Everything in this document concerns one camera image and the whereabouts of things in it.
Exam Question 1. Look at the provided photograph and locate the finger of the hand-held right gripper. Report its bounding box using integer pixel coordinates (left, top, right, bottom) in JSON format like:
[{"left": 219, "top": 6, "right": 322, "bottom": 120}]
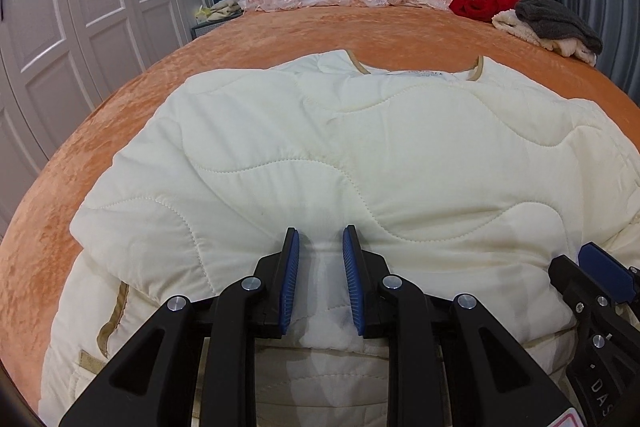
[
  {"left": 548, "top": 256, "right": 610, "bottom": 324},
  {"left": 579, "top": 243, "right": 637, "bottom": 305}
]

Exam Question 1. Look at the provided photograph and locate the grey fleece cloth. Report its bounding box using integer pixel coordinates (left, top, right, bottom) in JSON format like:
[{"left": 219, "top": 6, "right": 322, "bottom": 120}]
[{"left": 515, "top": 0, "right": 604, "bottom": 55}]

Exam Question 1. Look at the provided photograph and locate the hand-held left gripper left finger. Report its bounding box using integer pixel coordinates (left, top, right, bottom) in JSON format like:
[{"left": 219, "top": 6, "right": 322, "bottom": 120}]
[{"left": 59, "top": 228, "right": 301, "bottom": 427}]

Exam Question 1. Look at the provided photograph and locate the small bedside table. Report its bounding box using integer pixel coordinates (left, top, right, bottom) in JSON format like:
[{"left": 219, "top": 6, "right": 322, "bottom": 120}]
[{"left": 191, "top": 18, "right": 238, "bottom": 42}]

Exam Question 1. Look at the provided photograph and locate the orange plush bed blanket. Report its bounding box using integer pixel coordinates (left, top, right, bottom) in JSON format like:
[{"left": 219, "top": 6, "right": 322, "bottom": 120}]
[{"left": 0, "top": 4, "right": 631, "bottom": 427}]

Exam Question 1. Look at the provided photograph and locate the white panelled wardrobe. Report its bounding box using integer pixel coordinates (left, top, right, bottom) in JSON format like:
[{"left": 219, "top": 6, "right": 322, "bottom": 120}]
[{"left": 0, "top": 0, "right": 213, "bottom": 228}]

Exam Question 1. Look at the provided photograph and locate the cream fleece cloth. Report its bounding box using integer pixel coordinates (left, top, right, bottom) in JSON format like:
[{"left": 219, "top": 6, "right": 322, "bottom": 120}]
[{"left": 492, "top": 9, "right": 598, "bottom": 66}]

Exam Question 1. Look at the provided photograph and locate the white quilted garment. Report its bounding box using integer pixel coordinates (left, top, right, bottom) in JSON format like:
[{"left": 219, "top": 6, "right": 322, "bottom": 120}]
[{"left": 39, "top": 48, "right": 640, "bottom": 427}]

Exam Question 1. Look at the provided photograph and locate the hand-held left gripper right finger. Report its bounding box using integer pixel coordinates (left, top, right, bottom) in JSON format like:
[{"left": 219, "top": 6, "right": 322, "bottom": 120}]
[{"left": 341, "top": 224, "right": 576, "bottom": 427}]

